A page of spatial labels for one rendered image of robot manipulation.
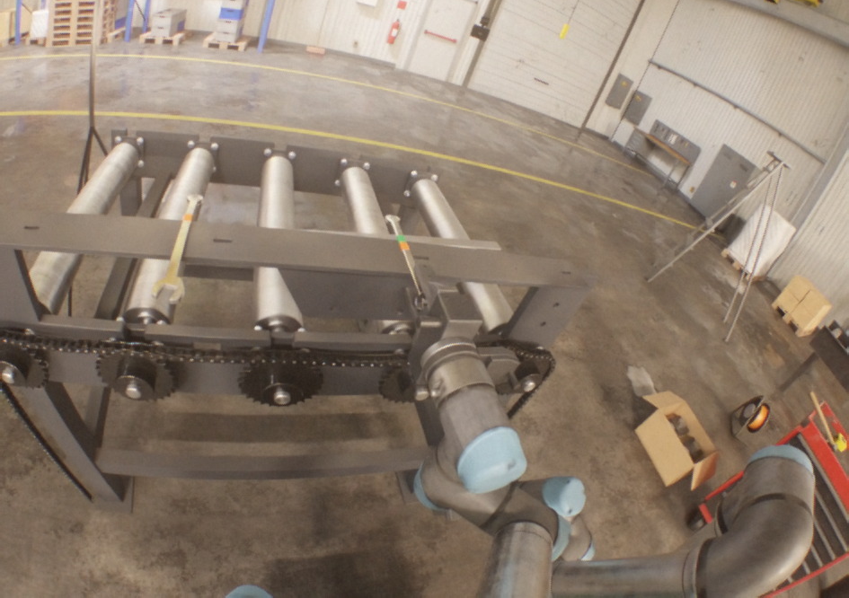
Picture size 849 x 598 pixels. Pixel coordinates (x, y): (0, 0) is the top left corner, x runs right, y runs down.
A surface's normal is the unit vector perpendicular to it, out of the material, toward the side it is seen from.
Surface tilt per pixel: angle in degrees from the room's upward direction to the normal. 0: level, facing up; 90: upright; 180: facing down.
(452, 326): 90
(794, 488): 25
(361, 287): 90
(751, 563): 60
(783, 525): 41
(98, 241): 0
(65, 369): 90
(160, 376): 90
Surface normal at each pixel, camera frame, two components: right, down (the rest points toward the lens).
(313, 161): 0.28, 0.66
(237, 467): 0.32, -0.75
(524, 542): 0.15, -0.99
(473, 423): -0.29, -0.64
